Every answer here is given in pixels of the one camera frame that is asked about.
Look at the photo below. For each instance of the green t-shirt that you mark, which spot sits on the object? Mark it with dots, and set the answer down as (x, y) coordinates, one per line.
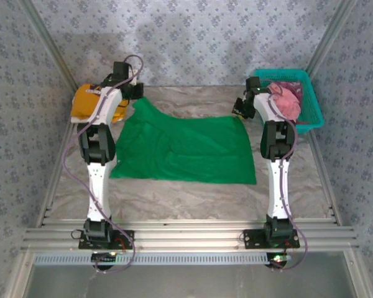
(189, 149)

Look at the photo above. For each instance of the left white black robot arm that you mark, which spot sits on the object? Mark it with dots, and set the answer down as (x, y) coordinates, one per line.
(98, 186)

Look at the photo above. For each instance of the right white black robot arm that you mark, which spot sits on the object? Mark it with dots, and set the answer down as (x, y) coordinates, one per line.
(279, 186)

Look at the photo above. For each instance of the pink t-shirt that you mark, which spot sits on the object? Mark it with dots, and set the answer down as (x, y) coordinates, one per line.
(289, 105)

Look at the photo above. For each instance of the pink crumpled garment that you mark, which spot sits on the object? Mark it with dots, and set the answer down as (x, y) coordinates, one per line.
(296, 87)

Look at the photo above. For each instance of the folded yellow printed t-shirt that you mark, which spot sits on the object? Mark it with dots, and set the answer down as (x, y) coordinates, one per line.
(84, 102)

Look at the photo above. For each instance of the teal plastic basket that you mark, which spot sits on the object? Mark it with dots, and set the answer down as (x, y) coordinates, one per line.
(311, 127)

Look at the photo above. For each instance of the grey metal shelf panel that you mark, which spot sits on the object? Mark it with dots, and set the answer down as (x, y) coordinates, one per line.
(189, 282)

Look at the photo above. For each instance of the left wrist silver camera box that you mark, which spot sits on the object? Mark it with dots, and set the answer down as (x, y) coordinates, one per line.
(133, 76)

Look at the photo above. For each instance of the aluminium corner post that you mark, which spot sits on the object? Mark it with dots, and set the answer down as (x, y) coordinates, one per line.
(50, 43)
(330, 37)

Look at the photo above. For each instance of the aluminium table side rail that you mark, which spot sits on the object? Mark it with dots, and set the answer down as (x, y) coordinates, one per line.
(63, 139)
(317, 149)

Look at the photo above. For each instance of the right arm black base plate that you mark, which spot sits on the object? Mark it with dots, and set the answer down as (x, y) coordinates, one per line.
(251, 239)

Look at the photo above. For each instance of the aluminium mounting rail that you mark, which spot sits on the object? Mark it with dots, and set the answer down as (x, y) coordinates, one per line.
(189, 236)

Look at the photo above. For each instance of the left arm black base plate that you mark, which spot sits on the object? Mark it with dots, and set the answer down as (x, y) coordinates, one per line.
(129, 234)

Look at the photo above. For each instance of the aluminium frame leg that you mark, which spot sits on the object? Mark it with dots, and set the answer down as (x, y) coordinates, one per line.
(359, 273)
(18, 273)

